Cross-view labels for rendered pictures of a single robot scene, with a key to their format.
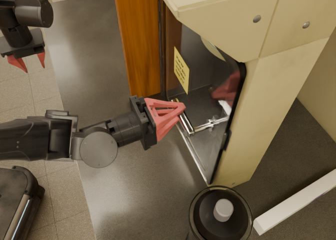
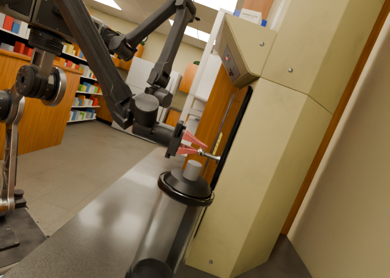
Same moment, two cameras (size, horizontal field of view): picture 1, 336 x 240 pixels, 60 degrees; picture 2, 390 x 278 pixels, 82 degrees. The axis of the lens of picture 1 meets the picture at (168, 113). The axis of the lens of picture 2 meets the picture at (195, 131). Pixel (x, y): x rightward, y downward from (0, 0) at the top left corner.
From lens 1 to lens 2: 0.48 m
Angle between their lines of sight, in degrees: 50
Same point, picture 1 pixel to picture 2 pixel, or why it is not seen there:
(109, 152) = (151, 107)
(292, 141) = not seen: outside the picture
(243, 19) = (255, 39)
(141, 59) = (196, 158)
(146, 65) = not seen: hidden behind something
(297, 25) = (285, 66)
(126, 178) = (130, 211)
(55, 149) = (123, 108)
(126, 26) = (199, 128)
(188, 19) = (230, 20)
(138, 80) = not seen: hidden behind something
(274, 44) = (270, 71)
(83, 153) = (138, 97)
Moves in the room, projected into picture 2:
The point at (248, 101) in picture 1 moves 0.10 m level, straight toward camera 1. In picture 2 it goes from (248, 116) to (218, 104)
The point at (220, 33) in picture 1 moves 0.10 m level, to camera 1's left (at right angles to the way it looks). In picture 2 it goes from (242, 39) to (201, 30)
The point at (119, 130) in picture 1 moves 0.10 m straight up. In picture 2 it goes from (162, 125) to (174, 89)
